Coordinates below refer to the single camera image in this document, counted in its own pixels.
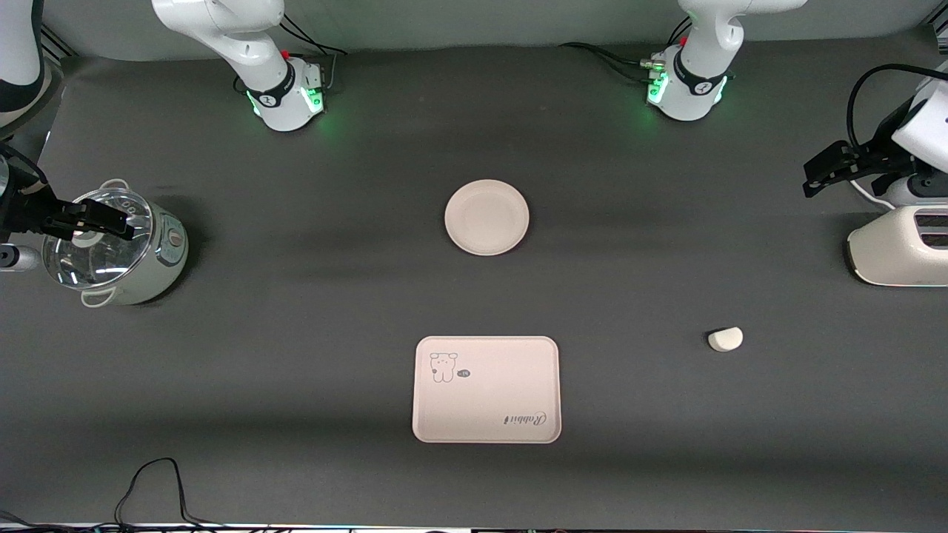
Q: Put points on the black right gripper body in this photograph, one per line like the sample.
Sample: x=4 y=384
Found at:
x=21 y=208

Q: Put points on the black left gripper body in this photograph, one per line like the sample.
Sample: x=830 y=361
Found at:
x=881 y=145

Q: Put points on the white steamed bun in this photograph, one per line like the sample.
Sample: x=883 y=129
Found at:
x=726 y=340

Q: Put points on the round cream plate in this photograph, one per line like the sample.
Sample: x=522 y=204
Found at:
x=486 y=217

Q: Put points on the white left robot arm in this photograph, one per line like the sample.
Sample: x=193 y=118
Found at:
x=696 y=96

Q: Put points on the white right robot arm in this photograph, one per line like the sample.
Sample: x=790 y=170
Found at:
x=237 y=37

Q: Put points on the glass pot lid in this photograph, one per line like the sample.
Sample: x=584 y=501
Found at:
x=111 y=263

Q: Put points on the pale green electric cooking pot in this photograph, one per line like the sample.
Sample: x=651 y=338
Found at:
x=167 y=259

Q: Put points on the cream white toaster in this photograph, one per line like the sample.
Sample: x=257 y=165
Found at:
x=889 y=255

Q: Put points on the aluminium frame rail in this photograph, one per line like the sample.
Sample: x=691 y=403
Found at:
x=58 y=44
x=940 y=35

